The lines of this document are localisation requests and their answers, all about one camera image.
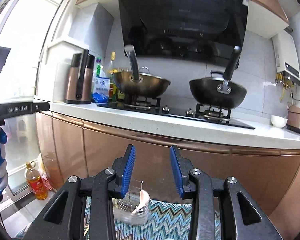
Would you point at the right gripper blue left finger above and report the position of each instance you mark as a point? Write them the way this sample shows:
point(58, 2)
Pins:
point(123, 167)

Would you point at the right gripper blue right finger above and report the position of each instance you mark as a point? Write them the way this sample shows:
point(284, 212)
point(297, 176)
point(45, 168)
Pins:
point(180, 168)

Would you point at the clear utensil holder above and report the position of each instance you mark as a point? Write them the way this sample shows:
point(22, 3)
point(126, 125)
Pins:
point(122, 208)

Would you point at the zigzag patterned cloth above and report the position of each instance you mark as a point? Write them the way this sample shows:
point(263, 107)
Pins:
point(166, 221)

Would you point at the black gas stove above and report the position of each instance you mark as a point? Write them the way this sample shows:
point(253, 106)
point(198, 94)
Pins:
point(204, 113)

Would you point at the yellow cap oil bottle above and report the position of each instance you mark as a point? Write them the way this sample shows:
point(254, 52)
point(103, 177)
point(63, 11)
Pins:
point(110, 71)

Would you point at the blue white salt bag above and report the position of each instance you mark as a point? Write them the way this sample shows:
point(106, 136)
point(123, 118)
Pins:
point(101, 90)

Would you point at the cooking oil bottle on floor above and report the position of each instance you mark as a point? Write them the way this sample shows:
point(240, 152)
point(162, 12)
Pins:
point(35, 181)

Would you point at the black wok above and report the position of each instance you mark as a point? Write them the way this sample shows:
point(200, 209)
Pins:
point(220, 91)

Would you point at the brass coloured wok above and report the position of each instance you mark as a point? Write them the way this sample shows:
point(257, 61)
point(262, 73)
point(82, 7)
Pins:
point(135, 83)

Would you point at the copper black electric kettle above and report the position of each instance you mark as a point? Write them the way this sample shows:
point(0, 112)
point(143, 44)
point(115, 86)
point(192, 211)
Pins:
point(79, 86)

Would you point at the green cap bottle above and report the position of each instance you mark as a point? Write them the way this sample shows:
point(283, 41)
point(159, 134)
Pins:
point(98, 71)

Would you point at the copper lower cabinets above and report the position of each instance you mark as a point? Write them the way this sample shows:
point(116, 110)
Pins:
point(267, 168)

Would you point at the white bowl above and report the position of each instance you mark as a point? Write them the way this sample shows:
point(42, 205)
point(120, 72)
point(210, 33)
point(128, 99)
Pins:
point(278, 121)

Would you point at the copper rice cooker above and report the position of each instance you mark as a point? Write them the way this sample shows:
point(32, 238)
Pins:
point(293, 122)

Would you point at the black range hood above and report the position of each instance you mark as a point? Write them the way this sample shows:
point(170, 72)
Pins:
point(214, 49)

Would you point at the white water heater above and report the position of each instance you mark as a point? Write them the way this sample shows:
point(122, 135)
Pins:
point(286, 59)

